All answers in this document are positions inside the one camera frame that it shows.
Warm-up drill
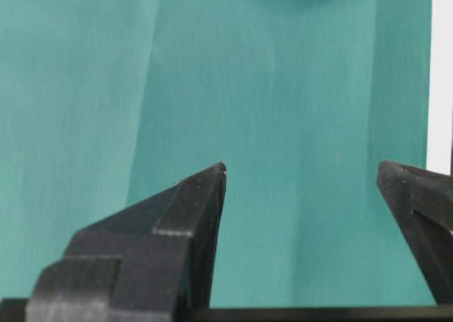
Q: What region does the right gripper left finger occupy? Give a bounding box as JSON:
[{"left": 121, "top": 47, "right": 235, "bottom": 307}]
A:
[{"left": 25, "top": 163, "right": 227, "bottom": 321}]

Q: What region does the green table cloth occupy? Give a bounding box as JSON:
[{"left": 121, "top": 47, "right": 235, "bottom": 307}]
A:
[{"left": 1, "top": 0, "right": 434, "bottom": 307}]

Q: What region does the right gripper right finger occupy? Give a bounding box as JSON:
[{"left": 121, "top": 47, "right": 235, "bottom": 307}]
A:
[{"left": 377, "top": 161, "right": 452, "bottom": 304}]

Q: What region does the white plastic tray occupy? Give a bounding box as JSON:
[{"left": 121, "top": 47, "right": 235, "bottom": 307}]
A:
[{"left": 426, "top": 0, "right": 452, "bottom": 175}]

